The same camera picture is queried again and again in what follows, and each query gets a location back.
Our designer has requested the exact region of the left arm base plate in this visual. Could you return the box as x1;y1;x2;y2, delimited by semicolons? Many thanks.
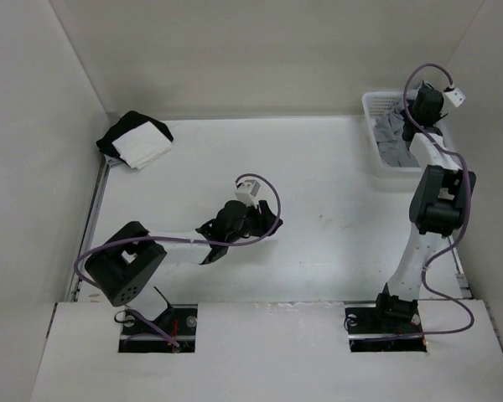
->
115;304;198;341

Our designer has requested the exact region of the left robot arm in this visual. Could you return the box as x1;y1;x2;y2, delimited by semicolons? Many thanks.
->
85;200;283;334

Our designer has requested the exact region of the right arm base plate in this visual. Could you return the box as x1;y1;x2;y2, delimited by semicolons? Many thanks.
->
345;306;423;338

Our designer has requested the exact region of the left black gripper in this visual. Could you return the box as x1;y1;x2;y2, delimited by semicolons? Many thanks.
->
226;199;282;245

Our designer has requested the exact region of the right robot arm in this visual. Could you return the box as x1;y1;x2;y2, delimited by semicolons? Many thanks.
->
371;83;476;332

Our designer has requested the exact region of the folded white tank top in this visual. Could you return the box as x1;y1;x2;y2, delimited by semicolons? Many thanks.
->
112;122;172;170

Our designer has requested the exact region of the folded black tank top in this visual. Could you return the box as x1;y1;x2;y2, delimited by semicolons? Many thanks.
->
96;111;174;162

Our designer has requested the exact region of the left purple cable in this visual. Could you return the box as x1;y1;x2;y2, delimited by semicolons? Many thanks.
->
74;174;283;348

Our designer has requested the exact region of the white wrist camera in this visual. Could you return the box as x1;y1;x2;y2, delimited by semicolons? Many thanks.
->
443;85;466;108
235;179;261;204

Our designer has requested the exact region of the left metal table rail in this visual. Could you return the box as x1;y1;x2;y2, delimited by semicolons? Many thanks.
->
65;157;110;302

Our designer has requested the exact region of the grey tank top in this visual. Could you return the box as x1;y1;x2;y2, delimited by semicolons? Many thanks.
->
374;100;419;168

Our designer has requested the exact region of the right metal table rail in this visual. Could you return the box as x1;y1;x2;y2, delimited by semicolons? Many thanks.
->
452;250;473;299

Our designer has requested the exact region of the white plastic basket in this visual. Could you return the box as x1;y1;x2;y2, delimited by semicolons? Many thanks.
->
361;91;423;188

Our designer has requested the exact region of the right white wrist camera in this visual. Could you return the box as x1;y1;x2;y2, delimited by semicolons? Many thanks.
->
443;85;466;108

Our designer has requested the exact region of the metal table rail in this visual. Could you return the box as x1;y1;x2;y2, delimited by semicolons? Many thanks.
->
452;250;473;299
65;157;110;302

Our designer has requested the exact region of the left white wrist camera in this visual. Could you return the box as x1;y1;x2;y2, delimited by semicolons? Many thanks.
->
235;179;261;204

